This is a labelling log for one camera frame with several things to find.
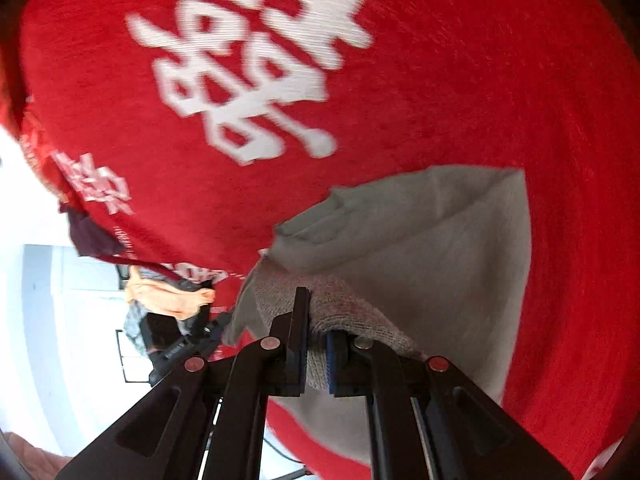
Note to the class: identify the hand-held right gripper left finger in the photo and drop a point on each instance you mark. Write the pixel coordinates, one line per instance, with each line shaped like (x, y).
(295, 355)

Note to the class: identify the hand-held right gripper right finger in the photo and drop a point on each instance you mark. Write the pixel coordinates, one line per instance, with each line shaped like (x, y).
(331, 360)

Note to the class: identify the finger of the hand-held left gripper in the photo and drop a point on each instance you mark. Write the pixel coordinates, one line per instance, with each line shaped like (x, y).
(216, 329)

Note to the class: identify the grey sweater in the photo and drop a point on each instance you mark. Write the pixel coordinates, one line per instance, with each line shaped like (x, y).
(425, 260)

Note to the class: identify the black cloth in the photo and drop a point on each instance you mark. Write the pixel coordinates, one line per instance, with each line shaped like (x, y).
(160, 332)

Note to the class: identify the grey patterned cloth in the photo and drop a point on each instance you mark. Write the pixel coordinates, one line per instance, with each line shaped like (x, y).
(132, 327)

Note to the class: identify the cream orange cloth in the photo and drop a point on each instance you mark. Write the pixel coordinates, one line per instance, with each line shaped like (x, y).
(165, 300)

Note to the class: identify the dark red cloth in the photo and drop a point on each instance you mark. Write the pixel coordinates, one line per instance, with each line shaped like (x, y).
(92, 237)

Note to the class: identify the red printed blanket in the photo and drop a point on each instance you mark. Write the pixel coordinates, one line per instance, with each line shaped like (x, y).
(450, 85)

